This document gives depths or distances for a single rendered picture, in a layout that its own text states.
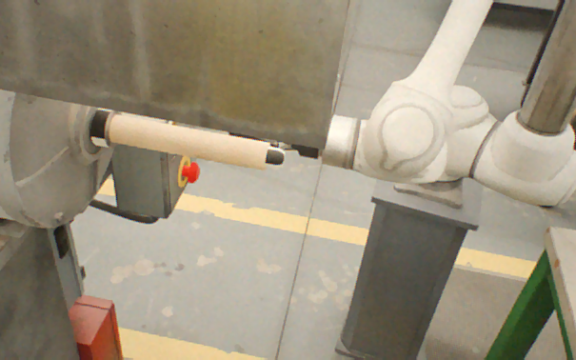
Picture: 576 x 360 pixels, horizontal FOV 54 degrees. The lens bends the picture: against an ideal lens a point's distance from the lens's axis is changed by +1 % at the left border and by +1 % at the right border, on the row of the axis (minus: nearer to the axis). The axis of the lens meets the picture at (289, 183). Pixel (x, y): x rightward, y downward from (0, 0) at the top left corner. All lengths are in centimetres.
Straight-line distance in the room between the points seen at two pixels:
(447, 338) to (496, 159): 91
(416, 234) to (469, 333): 71
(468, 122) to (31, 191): 102
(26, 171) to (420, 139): 47
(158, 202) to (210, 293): 112
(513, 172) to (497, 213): 133
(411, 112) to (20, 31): 48
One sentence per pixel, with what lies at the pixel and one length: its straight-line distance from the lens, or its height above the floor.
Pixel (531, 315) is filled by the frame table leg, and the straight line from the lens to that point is 128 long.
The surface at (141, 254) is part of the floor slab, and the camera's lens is 225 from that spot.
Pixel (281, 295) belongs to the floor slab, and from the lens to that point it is 210.
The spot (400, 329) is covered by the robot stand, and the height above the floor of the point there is 21.
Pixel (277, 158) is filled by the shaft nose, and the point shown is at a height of 126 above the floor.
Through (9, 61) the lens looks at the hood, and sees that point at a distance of 48.
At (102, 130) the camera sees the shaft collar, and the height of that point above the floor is 126.
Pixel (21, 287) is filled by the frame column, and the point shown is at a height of 91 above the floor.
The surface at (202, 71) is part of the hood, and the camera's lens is 41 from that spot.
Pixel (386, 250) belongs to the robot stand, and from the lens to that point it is 160.
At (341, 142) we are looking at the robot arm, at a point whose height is 110.
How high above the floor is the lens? 163
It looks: 40 degrees down
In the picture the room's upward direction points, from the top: 7 degrees clockwise
